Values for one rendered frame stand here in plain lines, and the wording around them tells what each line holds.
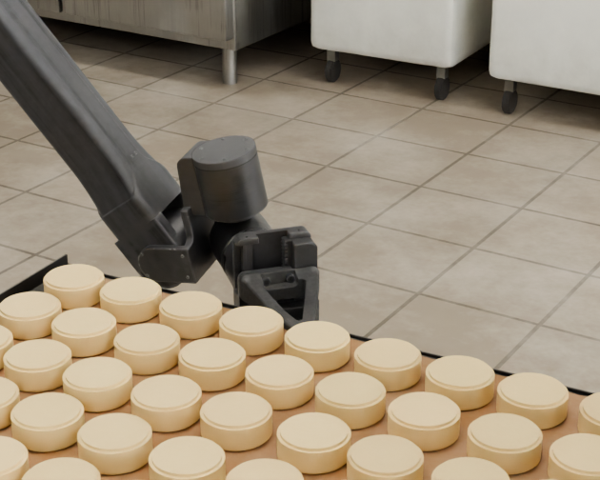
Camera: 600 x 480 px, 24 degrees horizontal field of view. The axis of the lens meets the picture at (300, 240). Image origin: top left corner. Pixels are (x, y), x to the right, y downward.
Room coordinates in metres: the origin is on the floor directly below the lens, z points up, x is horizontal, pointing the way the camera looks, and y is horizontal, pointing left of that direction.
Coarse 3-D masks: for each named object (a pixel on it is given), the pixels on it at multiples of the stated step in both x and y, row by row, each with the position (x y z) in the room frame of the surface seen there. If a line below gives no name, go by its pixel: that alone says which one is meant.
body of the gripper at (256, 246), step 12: (288, 228) 1.07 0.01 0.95; (300, 228) 1.07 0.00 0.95; (240, 240) 1.04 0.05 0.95; (252, 240) 1.05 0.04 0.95; (264, 240) 1.06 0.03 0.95; (276, 240) 1.06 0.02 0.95; (228, 252) 1.10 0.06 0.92; (240, 252) 1.05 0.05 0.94; (252, 252) 1.05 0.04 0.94; (264, 252) 1.06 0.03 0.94; (276, 252) 1.06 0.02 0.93; (228, 264) 1.09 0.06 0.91; (240, 264) 1.05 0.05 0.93; (252, 264) 1.05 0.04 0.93; (264, 264) 1.06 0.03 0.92; (276, 264) 1.06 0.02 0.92; (228, 276) 1.09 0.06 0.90
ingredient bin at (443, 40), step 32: (320, 0) 4.45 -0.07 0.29; (352, 0) 4.40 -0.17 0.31; (384, 0) 4.34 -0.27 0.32; (416, 0) 4.29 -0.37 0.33; (448, 0) 4.24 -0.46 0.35; (480, 0) 4.41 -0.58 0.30; (320, 32) 4.45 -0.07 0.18; (352, 32) 4.39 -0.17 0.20; (384, 32) 4.34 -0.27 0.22; (416, 32) 4.28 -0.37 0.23; (448, 32) 4.24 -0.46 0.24; (480, 32) 4.43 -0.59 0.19; (448, 64) 4.24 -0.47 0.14
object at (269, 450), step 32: (352, 352) 0.94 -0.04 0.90; (416, 384) 0.89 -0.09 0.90; (96, 416) 0.85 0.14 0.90; (288, 416) 0.85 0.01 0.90; (384, 416) 0.85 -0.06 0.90; (480, 416) 0.85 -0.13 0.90; (576, 416) 0.85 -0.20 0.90; (256, 448) 0.81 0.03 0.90; (448, 448) 0.81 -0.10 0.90; (544, 448) 0.81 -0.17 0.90
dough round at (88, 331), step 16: (64, 320) 0.96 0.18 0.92; (80, 320) 0.96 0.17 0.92; (96, 320) 0.96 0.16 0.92; (112, 320) 0.96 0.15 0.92; (64, 336) 0.93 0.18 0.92; (80, 336) 0.93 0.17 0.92; (96, 336) 0.94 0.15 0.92; (112, 336) 0.95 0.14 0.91; (80, 352) 0.93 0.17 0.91; (96, 352) 0.93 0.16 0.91
